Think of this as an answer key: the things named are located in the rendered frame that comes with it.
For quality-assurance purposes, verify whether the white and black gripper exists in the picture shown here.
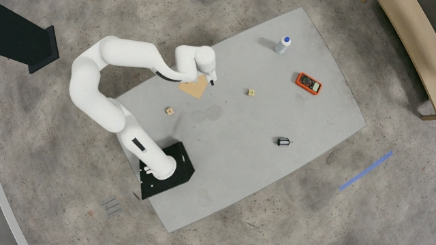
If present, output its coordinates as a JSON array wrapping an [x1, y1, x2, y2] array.
[[204, 70, 217, 86]]

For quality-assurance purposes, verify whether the tan square mat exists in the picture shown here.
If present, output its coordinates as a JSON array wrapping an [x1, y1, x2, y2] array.
[[178, 74, 208, 99]]

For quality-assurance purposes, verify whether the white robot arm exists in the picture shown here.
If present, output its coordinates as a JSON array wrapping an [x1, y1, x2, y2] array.
[[69, 36, 216, 180]]

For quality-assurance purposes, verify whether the orange pocket multimeter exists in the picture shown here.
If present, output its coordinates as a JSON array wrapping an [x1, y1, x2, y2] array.
[[295, 72, 322, 95]]

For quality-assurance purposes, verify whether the white plastic bottle with blue cap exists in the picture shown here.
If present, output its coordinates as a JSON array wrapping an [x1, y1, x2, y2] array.
[[275, 36, 291, 54]]

